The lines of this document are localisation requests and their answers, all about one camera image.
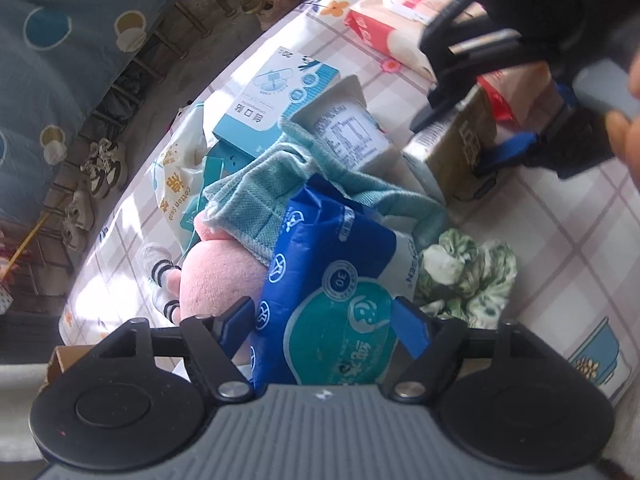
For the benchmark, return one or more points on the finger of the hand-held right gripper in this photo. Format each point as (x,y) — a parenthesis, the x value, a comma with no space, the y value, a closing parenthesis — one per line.
(515,151)
(465,55)

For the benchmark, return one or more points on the teal towel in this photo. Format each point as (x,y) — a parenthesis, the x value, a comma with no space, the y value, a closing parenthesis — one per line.
(250,195)

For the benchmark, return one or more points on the white yogurt cup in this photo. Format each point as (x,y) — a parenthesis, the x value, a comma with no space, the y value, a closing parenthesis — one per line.
(350,130)

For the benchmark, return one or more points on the black white sneaker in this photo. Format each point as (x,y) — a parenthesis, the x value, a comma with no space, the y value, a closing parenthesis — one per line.
(111,157)
(97,180)

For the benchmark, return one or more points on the dark grey crate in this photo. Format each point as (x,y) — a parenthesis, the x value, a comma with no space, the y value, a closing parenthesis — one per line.
(30,335)

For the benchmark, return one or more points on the blue white bandage box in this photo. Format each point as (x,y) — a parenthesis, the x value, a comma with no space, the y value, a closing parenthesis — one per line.
(280,95)

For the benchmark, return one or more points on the small brown drink carton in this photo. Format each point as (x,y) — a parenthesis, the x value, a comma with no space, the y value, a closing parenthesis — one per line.
(450,160)

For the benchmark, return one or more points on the green scrunchie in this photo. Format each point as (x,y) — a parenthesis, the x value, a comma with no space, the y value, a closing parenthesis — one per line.
(480,270)

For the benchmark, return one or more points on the white patterned cloth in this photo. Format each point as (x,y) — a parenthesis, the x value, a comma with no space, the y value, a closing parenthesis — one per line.
(20,410)

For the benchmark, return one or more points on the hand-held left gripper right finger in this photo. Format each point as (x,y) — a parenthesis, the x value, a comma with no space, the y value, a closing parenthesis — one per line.
(410,331)

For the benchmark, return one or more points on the pink plush toy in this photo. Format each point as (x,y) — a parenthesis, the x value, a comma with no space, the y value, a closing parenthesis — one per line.
(220,270)

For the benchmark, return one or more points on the person's right hand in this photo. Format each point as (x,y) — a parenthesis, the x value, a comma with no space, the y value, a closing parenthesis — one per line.
(625,135)

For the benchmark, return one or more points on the blue spotted cloth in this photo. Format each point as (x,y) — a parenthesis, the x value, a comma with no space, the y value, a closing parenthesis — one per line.
(50,85)

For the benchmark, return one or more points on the white shoe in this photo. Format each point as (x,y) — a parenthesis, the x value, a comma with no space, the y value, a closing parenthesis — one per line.
(84,204)
(75,232)

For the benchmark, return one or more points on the star print cloth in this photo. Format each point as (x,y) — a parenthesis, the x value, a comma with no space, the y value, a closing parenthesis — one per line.
(5,302)

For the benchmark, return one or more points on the yellow stick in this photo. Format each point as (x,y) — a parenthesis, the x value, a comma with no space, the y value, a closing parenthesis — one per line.
(25,249)

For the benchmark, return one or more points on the blue wet wipes packet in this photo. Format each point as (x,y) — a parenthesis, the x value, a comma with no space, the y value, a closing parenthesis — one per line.
(310,260)

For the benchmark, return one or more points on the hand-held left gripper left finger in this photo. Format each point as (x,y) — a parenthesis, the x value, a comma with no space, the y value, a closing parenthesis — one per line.
(235,321)

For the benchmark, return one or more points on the white cotton swab bag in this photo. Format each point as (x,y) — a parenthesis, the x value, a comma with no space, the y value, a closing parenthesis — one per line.
(175,170)

